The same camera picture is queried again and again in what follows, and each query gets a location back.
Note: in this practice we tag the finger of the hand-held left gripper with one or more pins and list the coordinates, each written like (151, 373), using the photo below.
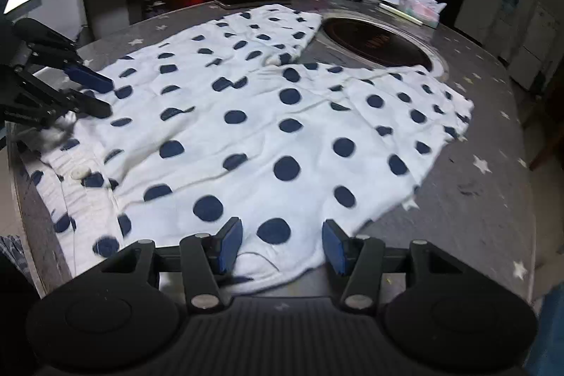
(94, 106)
(90, 80)

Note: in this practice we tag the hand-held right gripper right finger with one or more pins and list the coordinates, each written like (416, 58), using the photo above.
(333, 246)

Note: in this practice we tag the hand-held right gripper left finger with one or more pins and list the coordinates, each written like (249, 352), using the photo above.
(232, 244)

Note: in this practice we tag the white polka dot garment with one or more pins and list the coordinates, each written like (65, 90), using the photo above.
(264, 138)

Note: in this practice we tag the grey star-printed tablecloth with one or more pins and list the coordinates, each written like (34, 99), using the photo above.
(476, 191)

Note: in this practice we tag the black phone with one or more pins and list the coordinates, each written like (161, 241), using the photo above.
(251, 0)

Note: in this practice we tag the round black induction cooktop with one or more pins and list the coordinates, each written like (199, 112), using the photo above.
(374, 41)

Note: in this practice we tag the blue cloth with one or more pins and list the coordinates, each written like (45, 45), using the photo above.
(548, 336)

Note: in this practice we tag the pale yellow pen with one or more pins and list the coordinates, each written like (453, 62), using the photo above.
(401, 13)

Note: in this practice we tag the plastic bag of tissues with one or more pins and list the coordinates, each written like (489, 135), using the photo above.
(421, 8)

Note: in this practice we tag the white appliance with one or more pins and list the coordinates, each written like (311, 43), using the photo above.
(533, 41)

